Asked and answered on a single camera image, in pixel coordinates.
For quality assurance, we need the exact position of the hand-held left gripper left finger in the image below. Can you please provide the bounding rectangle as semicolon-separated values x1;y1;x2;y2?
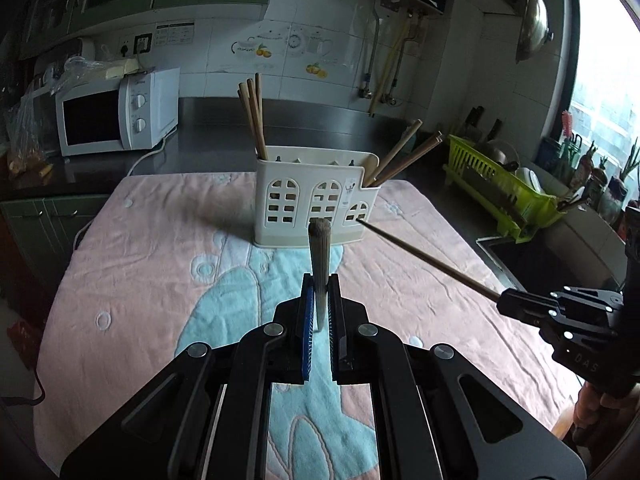
60;272;317;480

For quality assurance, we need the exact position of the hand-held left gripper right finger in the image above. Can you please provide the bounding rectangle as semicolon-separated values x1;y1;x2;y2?
325;275;587;480

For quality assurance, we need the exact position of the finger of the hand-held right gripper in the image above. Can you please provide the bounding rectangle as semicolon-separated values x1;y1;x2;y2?
550;286;626;311
497;287;563;328

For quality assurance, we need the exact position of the cream plastic utensil holder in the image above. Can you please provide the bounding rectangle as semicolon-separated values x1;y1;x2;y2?
251;145;381;248

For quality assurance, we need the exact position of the person's right hand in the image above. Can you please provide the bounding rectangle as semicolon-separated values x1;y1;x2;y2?
572;385;640;446

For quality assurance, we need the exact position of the dark kitchen sink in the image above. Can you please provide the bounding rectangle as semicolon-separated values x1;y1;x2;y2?
475;232;626;296

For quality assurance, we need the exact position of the white plate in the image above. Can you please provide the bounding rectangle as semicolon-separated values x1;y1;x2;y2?
515;166;543;193

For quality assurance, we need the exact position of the green plastic dish rack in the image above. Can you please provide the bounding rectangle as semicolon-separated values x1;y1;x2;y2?
444;134;568;243

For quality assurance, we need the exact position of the metal bowl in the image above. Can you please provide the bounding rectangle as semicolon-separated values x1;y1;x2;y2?
475;141;521;171

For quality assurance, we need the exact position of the pink and teal towel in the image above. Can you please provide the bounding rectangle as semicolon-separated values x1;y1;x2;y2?
32;172;591;480

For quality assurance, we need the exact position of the beige spatula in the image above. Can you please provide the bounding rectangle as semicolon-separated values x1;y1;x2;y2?
361;152;382;186

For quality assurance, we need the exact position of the white microwave oven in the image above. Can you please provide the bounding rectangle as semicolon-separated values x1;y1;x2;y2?
54;67;181;157

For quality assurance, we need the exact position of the hanging steel pot lid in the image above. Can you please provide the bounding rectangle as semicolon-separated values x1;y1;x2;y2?
515;0;555;63

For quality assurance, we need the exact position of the red bag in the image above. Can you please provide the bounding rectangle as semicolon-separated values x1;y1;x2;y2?
6;320;41;371

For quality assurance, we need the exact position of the green base cabinet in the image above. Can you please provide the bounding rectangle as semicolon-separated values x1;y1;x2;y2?
0;195;113;281

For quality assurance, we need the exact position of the clear bag with orange food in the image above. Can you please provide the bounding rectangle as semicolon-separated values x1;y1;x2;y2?
5;95;51;176

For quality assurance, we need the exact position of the crumpled clear plastic wrap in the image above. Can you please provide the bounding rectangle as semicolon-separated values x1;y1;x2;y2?
42;55;141;86

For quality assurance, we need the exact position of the white power cable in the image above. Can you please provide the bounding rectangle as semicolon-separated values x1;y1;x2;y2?
74;127;180;251

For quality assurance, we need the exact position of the grey water hose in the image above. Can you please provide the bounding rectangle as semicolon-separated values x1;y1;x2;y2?
359;7;381;101

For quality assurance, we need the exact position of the black cable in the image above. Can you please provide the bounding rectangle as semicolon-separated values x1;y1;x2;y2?
0;370;46;406

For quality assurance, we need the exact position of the white wall notice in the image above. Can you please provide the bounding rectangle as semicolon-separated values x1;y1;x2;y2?
154;22;196;47

